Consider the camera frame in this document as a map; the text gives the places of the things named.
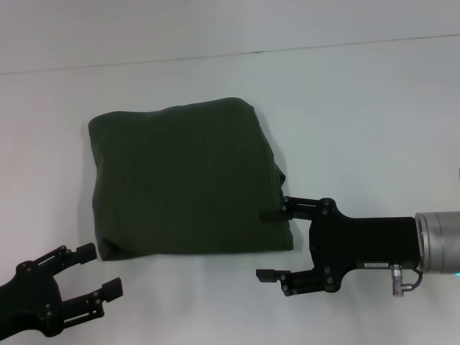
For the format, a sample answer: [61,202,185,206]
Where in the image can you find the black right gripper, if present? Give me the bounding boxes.
[255,195,422,298]

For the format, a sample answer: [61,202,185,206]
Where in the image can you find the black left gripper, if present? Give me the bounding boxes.
[0,242,125,345]

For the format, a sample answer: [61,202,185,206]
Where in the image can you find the dark green FREE t-shirt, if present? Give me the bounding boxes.
[88,96,295,262]

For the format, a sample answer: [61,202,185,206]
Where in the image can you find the silver angled cable plug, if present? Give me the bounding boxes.
[389,262,426,298]

